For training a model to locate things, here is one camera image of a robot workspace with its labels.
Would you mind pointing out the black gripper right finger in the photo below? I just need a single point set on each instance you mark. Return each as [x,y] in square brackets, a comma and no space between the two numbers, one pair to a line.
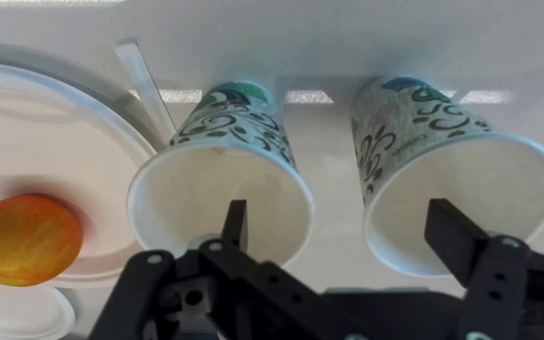
[453,239]

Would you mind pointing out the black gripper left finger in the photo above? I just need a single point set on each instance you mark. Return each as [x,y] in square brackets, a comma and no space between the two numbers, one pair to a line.
[234,227]

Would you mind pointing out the patterned paper cup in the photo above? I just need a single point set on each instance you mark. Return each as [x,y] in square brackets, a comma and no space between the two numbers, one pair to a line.
[232,146]
[414,144]

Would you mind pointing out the white plastic knife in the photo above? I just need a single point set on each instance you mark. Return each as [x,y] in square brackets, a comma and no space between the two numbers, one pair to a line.
[130,57]

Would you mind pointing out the orange fruit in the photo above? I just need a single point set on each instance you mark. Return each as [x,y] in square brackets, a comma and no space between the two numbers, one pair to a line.
[40,237]

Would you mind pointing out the large white paper plate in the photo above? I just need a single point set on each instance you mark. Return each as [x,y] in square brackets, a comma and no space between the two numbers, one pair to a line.
[59,140]

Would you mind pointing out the small white paper plate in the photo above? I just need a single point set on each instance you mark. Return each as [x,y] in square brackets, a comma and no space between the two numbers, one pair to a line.
[34,314]

